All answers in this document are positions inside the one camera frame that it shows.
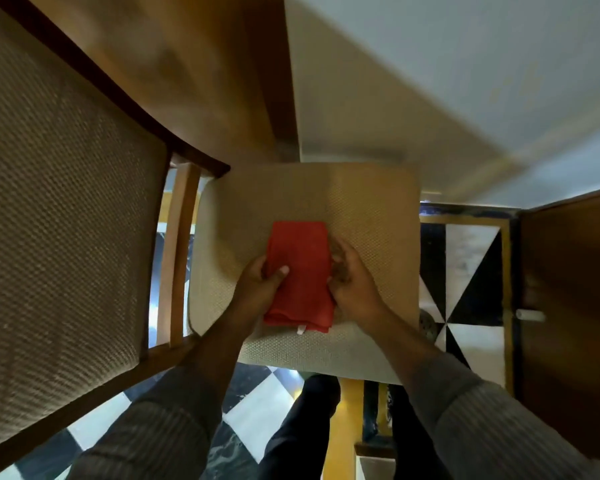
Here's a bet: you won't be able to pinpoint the person's left hand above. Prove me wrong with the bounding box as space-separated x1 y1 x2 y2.
231 255 290 329

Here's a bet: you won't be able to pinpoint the person's right hand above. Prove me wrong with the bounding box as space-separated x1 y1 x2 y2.
327 237 387 328

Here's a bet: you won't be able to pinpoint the red cloth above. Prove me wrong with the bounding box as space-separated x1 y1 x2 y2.
263 221 337 335

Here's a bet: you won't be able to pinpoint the person's right forearm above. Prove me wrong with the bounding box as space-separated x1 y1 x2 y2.
362 310 600 480

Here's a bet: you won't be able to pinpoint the person's left forearm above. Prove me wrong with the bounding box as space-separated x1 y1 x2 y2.
66 309 261 480

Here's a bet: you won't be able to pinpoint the wooden chair with beige upholstery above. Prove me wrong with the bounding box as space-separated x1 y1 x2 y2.
0 0 423 480

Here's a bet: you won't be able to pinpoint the person's legs in dark trousers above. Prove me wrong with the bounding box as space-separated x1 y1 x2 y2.
256 374 451 480

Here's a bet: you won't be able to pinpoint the wooden door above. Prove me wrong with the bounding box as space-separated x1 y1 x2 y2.
515 185 600 475

